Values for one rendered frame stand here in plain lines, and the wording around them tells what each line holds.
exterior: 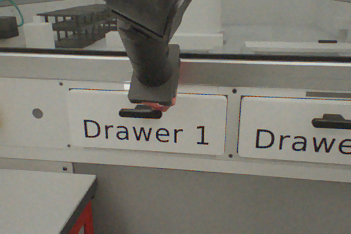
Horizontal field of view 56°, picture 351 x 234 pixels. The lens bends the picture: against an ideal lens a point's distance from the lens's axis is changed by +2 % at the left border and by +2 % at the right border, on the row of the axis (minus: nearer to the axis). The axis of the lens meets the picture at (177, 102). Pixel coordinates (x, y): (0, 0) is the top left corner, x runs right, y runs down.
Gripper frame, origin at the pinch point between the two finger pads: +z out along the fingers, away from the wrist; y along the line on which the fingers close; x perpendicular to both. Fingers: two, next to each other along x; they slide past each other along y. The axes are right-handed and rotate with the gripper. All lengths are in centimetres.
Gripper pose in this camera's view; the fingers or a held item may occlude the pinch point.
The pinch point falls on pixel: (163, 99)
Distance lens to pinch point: 57.1
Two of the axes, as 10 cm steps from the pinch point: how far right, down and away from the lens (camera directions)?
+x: -9.9, -0.6, 1.6
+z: 1.1, 4.7, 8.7
